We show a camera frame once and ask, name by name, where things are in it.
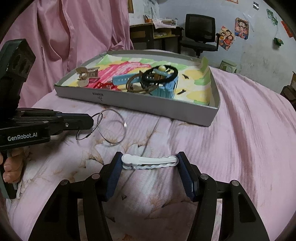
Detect black office chair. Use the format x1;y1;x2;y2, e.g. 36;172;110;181
178;14;221;58

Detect white shallow cardboard box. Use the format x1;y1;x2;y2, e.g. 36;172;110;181
54;50;220;127

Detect white hair clip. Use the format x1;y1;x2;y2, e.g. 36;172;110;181
121;154;179;170

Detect wooden desk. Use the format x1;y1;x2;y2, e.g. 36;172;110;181
129;23;183;54

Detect red paper square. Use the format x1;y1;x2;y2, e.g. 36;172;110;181
281;21;293;38

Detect blue smart watch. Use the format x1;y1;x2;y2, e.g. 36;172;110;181
112;73;178;99

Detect brown hair tie with beads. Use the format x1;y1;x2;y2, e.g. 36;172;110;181
125;65;170;95

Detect black hair tie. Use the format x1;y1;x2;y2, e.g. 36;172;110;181
140;65;179;85

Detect pink floral bed quilt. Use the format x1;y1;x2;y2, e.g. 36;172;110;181
5;49;296;241

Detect stack of books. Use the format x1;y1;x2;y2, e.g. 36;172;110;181
161;18;178;26

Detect dark bag on floor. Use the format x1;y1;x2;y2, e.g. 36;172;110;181
280;85;296;103

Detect green plastic stool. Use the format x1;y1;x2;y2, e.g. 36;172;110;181
219;60;237;73

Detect green hanging pouch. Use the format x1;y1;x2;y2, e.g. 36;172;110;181
273;29;284;47

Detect anime character poster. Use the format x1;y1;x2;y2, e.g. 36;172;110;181
234;18;249;40

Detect beige hair claw clip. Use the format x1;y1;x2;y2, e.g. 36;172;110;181
75;66;100;87

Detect cardboard box on floor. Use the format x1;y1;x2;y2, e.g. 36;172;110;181
290;72;296;89

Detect silver bangle rings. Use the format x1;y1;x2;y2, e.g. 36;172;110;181
75;108;127;146

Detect cartoon family poster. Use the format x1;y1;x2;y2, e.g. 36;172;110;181
219;26;235;51

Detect pink curtain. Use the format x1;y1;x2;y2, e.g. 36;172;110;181
4;1;133;107

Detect left hand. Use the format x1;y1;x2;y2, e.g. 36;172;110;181
1;148;24;183

